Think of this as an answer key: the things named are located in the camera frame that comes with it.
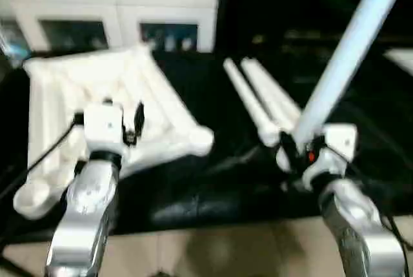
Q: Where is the white plastic table top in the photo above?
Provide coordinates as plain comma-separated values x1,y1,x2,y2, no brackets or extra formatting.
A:
12,46,216,221

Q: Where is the white plastic table leg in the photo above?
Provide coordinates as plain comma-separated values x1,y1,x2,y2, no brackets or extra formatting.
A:
276,0,413,174
241,57,294,136
250,59,304,129
223,57,280,149

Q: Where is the black plastic mat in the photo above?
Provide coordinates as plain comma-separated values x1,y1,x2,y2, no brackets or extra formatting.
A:
0,25,413,236

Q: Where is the white cabinet with open compartments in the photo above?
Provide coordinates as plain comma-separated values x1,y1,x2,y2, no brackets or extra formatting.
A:
0,0,219,54

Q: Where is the white flat board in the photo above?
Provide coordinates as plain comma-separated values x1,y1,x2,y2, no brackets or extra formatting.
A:
383,48,413,76

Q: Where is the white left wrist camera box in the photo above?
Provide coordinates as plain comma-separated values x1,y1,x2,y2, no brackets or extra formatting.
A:
82,102,126,158

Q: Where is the black left camera cable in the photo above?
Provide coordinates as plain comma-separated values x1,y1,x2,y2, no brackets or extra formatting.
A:
0,114,85,200

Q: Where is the black camera cable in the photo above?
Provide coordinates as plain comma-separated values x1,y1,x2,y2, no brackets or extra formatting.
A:
0,114,85,200
348,160,409,255

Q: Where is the black right camera cable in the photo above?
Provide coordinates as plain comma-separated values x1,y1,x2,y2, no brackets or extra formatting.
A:
348,160,409,255

